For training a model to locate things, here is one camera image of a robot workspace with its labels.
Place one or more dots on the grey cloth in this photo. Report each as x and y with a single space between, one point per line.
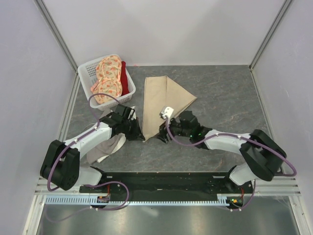
105 148

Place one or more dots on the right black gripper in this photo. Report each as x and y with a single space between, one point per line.
162 132

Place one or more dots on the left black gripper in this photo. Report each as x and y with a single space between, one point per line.
137 134

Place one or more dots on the slotted cable duct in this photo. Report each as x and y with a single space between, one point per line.
97 201

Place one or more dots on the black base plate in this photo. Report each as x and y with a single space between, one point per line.
210 182

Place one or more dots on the red cloth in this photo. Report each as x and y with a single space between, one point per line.
124 79

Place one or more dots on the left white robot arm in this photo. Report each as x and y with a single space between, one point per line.
61 166

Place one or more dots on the beige cloth napkin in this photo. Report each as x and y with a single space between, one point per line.
161 92

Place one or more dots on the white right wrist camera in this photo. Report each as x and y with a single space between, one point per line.
166 112

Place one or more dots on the orange floral cloth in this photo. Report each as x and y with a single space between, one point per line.
108 73

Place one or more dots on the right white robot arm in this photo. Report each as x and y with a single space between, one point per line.
263 157

